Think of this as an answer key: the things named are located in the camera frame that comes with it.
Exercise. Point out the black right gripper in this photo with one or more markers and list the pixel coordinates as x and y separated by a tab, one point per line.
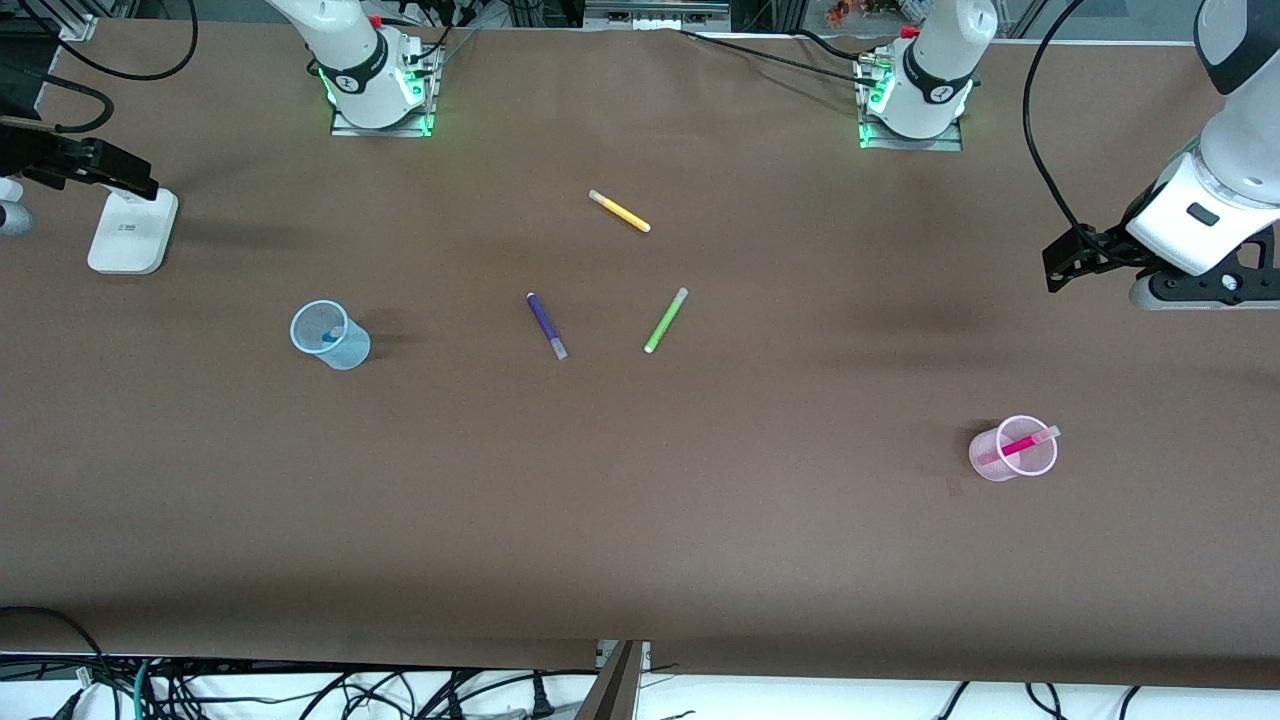
42	155

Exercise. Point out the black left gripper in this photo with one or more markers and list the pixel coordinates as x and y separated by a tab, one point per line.
1103	245

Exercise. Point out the pink marker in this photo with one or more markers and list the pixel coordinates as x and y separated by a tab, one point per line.
1020	445

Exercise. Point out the blue marker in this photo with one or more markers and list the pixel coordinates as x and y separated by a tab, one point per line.
332	336

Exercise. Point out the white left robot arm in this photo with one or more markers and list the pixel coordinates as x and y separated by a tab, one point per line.
1240	150

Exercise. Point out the translucent pink plastic cup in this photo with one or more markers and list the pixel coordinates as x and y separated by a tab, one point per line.
1035	462

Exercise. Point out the translucent blue plastic cup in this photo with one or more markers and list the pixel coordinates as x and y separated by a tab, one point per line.
350	355

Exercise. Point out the green marker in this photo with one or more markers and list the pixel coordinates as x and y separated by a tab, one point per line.
665	322

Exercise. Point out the yellow marker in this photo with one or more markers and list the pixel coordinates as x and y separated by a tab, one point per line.
620	211

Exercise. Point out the purple marker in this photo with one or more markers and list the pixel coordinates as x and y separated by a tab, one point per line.
543	318

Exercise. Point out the grey metal bar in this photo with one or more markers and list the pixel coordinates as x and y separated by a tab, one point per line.
650	15

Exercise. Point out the brown table cover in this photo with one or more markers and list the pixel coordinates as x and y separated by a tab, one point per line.
640	520

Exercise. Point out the brown wooden beam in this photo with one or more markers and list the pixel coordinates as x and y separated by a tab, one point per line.
615	690

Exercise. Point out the black power plug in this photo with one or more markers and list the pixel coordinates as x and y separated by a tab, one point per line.
540	700

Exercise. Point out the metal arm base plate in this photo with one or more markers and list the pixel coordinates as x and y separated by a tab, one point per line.
900	145
425	120

